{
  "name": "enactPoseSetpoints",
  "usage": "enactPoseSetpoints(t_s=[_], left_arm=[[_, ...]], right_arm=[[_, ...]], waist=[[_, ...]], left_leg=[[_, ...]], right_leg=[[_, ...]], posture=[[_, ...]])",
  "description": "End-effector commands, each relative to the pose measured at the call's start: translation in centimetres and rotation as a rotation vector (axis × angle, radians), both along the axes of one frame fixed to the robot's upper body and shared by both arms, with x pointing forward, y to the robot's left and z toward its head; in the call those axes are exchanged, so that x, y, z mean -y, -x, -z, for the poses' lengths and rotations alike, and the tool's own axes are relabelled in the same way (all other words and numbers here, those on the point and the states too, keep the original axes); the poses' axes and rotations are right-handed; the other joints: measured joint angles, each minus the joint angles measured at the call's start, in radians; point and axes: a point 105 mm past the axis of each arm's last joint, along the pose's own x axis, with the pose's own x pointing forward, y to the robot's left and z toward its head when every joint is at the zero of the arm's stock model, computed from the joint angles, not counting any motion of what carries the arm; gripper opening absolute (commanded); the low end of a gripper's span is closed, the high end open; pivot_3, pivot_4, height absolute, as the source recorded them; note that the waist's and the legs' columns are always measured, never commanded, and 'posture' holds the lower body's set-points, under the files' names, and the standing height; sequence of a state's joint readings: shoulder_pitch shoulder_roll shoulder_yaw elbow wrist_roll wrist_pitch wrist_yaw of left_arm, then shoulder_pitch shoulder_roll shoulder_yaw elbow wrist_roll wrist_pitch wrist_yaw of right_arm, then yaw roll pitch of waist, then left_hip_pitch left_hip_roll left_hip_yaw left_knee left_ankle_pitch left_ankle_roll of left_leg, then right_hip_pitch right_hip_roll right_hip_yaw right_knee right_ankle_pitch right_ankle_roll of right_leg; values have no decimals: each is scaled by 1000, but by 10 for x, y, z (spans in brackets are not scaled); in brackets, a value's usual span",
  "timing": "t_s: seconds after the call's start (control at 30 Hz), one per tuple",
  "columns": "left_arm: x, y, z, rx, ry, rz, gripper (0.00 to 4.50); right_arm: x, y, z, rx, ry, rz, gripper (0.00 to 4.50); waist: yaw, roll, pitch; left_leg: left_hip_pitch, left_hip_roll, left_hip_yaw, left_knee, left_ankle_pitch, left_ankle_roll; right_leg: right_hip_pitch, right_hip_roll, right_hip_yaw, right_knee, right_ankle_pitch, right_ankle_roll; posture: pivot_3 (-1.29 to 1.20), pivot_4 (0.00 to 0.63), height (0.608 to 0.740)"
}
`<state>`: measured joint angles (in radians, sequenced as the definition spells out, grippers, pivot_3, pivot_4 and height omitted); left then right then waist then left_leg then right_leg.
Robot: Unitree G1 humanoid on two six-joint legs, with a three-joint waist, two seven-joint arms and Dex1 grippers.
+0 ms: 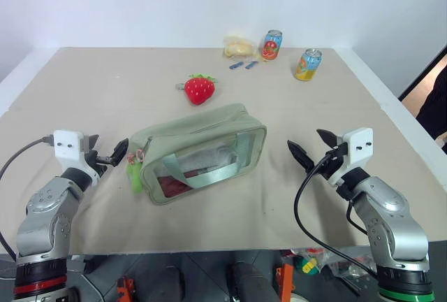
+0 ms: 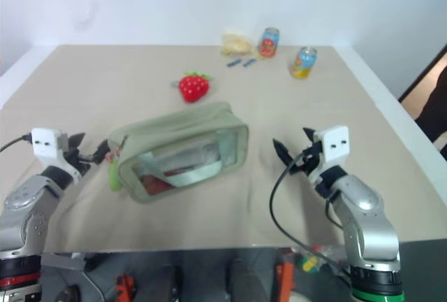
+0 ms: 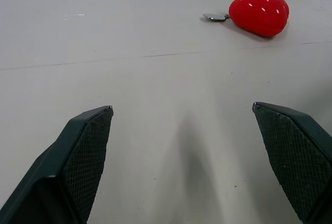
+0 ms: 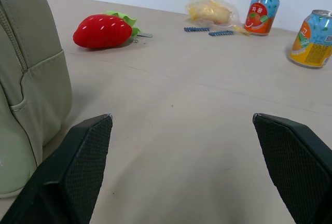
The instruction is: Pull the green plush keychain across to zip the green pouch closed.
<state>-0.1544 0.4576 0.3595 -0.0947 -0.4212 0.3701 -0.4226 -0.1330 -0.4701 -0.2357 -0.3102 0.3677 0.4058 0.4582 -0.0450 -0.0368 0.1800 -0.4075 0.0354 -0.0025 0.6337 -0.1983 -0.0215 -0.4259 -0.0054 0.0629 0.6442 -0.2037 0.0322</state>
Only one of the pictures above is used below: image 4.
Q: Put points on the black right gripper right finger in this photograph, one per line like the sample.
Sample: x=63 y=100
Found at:
x=293 y=167

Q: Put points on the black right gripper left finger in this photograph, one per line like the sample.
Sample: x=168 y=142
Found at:
x=77 y=172

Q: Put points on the olive green backpack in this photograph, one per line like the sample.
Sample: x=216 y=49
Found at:
x=28 y=84

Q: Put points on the orange juice can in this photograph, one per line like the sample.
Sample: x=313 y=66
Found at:
x=312 y=40

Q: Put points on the red strawberry plush toy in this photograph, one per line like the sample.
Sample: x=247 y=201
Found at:
x=103 y=30

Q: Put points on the blue spiral hair clip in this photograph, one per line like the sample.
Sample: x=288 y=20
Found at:
x=196 y=29
x=221 y=33

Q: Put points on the small grey metal piece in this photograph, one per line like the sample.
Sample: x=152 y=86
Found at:
x=145 y=35

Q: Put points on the red grapefruit juice can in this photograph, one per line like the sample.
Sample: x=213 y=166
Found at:
x=260 y=14

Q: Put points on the bread in clear plastic bag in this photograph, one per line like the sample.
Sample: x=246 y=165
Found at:
x=210 y=11

